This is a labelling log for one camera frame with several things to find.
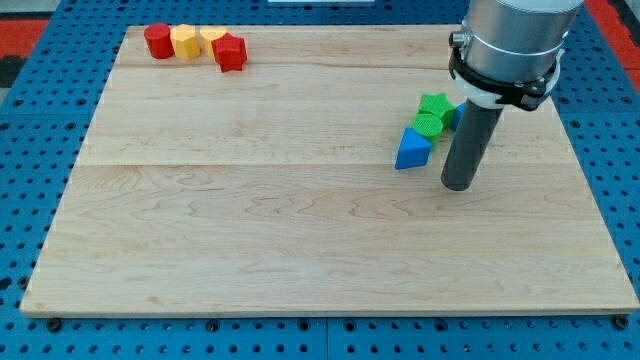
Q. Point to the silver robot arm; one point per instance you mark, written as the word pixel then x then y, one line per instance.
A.
pixel 508 52

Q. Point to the wooden board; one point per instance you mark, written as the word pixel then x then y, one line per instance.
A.
pixel 272 192

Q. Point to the blue triangle block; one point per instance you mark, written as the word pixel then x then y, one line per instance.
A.
pixel 413 151

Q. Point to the green cylinder block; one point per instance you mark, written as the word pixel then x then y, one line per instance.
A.
pixel 430 127

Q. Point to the green star block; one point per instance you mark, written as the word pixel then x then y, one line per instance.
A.
pixel 438 105

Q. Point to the blue cube block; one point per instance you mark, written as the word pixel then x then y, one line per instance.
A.
pixel 457 116

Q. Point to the red star block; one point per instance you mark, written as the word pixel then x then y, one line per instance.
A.
pixel 229 52

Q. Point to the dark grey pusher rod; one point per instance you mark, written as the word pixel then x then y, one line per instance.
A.
pixel 472 135

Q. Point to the yellow heart block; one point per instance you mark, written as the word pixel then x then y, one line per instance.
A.
pixel 208 34

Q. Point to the yellow hexagon block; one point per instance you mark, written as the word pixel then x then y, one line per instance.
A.
pixel 184 39

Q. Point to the red cylinder block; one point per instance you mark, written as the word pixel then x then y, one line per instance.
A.
pixel 158 40

